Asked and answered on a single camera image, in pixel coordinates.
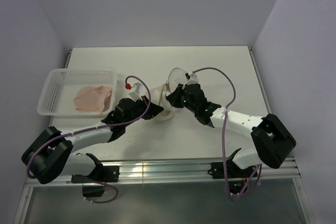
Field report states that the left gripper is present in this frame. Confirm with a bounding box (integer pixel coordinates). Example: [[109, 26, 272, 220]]
[[123, 95, 163, 127]]

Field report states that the white bra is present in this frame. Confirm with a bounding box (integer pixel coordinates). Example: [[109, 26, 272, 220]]
[[150, 83, 175, 122]]

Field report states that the pink bra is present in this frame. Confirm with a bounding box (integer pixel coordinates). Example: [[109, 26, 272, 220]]
[[73, 86, 112, 113]]

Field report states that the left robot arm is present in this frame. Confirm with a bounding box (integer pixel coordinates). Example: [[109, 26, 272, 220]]
[[22, 97, 163, 184]]

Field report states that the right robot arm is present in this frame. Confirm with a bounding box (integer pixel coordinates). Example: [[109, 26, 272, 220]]
[[165, 83, 297, 177]]

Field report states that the white plastic basket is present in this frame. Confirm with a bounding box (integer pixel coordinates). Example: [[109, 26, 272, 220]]
[[37, 68, 117, 118]]

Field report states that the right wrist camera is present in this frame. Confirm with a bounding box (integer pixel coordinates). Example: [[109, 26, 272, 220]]
[[185, 71, 199, 85]]

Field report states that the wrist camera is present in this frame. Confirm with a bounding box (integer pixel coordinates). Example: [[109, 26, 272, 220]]
[[129, 82, 143, 101], [185, 71, 199, 85]]

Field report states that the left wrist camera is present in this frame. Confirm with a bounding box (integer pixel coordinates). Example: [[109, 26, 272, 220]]
[[129, 82, 143, 101]]

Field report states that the aluminium frame rail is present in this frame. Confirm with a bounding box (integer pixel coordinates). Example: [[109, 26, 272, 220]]
[[25, 157, 301, 187]]

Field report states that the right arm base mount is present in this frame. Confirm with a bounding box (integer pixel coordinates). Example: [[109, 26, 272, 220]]
[[207, 161, 256, 195]]

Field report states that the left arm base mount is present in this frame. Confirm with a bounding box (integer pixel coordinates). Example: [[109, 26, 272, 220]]
[[71, 166, 119, 201]]

